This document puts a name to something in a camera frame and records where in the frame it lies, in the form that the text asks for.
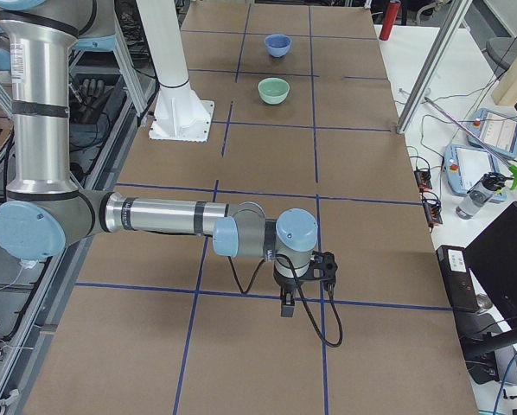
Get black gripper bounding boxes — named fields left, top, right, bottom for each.
left=273, top=262, right=303, bottom=317

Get blue bowl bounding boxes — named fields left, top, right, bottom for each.
left=264, top=34, right=292, bottom=58

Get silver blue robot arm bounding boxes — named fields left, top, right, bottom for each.
left=0, top=1, right=317, bottom=317

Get green bowl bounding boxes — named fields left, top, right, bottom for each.
left=258, top=77, right=290, bottom=105

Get black computer box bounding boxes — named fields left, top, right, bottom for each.
left=436, top=245, right=478, bottom=313

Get orange black connector board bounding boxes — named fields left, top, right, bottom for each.
left=414, top=169, right=432, bottom=192

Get black laptop monitor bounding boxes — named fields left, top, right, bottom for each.
left=465, top=201, right=517, bottom=329

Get near teach pendant tablet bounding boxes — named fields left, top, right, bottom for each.
left=444, top=144, right=500, bottom=196

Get teach pendant tablet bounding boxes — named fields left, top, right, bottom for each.
left=444, top=144, right=500, bottom=196
left=464, top=108, right=517, bottom=159

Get clear water bottle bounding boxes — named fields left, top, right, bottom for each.
left=455, top=172, right=508, bottom=220

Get far teach pendant tablet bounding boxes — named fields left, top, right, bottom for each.
left=464, top=108, right=517, bottom=159

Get red cylinder bottle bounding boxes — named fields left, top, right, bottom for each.
left=379, top=0, right=401, bottom=41

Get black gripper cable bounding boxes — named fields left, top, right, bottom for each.
left=228, top=254, right=344, bottom=348

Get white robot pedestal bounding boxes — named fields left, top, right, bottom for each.
left=137, top=0, right=214, bottom=143

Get green handled reacher grabber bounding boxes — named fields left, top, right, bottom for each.
left=424, top=96, right=517, bottom=201

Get aluminium side frame rack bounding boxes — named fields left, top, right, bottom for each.
left=0, top=1, right=151, bottom=414

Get aluminium frame post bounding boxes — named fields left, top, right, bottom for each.
left=396, top=0, right=473, bottom=134

